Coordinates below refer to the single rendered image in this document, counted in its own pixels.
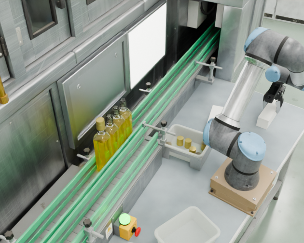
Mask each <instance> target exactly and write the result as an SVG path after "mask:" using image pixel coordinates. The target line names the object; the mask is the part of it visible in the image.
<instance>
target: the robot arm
mask: <svg viewBox="0 0 304 243"><path fill-rule="evenodd" d="M244 51H245V56H244V57H245V60H246V62H245V64H244V66H243V68H242V70H241V72H240V74H239V76H238V78H237V80H236V83H235V85H234V87H233V89H232V91H231V93H230V95H229V97H228V99H227V101H226V103H225V105H224V108H223V110H222V112H221V113H220V114H218V115H216V116H215V118H211V119H209V121H208V122H207V124H206V126H205V128H204V131H203V142H204V143H205V144H206V145H208V146H209V147H210V148H212V149H214V150H216V151H218V152H220V153H222V154H223V155H225V156H227V157H229V158H231V159H233V160H232V161H231V162H230V163H229V164H228V165H227V167H226V169H225V172H224V178H225V180H226V182H227V183H228V184H229V185H230V186H231V187H232V188H234V189H236V190H240V191H250V190H253V189H254V188H256V187H257V185H258V183H259V180H260V175H259V168H260V166H261V163H262V160H263V158H264V156H265V151H266V144H265V141H264V140H263V138H262V137H260V136H259V135H258V134H256V133H254V132H243V133H241V132H239V130H240V128H241V126H240V123H239V122H240V120H241V118H242V116H243V114H244V112H245V110H246V108H247V106H248V104H249V102H250V100H251V98H252V96H253V94H254V92H255V90H256V87H257V85H258V83H259V81H260V79H261V77H262V75H263V73H264V71H265V70H266V69H267V70H266V72H265V77H266V79H267V80H268V81H270V82H273V83H272V85H271V86H270V88H269V90H268V91H267V92H266V93H265V95H264V96H263V108H265V107H266V105H267V104H268V103H270V104H272V102H273V100H274V99H275V100H277V101H276V113H277V114H278V113H279V111H280V109H281V107H282V104H283V101H284V98H283V94H284V92H285V89H286V86H285V85H283V84H287V85H290V86H292V87H294V88H297V89H299V90H300V91H304V46H303V45H302V44H301V43H300V42H298V41H297V40H296V39H294V38H292V37H288V36H286V35H283V34H280V33H278V32H275V31H272V30H271V29H266V28H263V27H258V28H256V29H255V30H253V31H252V32H251V34H250V35H249V37H248V38H247V40H246V42H245V45H244Z"/></svg>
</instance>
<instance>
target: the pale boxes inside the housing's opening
mask: <svg viewBox="0 0 304 243"><path fill-rule="evenodd" d="M201 2H202V5H203V9H204V11H205V12H207V7H208V1H203V0H189V3H188V19H187V26H188V27H193V28H198V27H199V26H200V25H201V24H202V22H203V21H204V20H205V19H206V18H207V15H205V14H203V13H202V12H201V9H200V7H201ZM223 9H224V5H223V4H217V12H216V21H215V27H220V28H221V24H222V16H223Z"/></svg>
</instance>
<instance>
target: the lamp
mask: <svg viewBox="0 0 304 243"><path fill-rule="evenodd" d="M119 222H120V224H121V225H123V226H127V225H129V224H130V222H131V219H130V216H129V215H128V214H122V215H120V218H119Z"/></svg>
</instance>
